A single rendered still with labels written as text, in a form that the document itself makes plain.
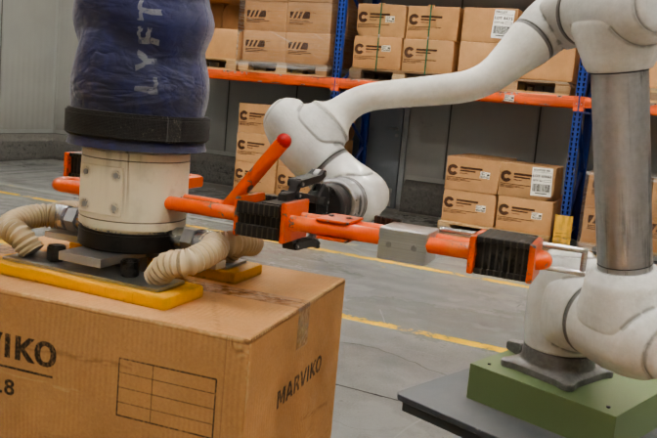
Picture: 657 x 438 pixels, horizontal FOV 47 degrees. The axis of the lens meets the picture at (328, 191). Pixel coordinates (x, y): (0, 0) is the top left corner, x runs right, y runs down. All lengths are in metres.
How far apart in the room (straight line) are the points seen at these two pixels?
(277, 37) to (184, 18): 8.07
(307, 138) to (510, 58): 0.42
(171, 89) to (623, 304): 0.89
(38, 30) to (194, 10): 11.79
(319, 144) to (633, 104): 0.56
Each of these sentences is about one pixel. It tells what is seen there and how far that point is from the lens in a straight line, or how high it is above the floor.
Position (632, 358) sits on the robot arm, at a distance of 1.51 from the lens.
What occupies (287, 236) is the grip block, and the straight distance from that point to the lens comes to 1.11.
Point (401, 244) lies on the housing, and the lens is 1.04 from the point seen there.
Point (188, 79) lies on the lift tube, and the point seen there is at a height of 1.40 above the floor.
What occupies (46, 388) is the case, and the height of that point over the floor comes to 0.94.
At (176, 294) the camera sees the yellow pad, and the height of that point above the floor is 1.09.
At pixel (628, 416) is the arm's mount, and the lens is 1.67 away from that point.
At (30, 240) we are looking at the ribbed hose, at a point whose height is 1.12.
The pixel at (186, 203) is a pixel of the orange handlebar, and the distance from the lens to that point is 1.19.
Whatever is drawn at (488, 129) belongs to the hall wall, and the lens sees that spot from 9.67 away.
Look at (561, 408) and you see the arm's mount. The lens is 1.67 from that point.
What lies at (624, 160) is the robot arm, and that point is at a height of 1.32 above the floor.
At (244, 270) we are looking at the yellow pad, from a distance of 1.28.
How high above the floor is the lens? 1.39
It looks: 7 degrees down
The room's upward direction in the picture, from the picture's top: 5 degrees clockwise
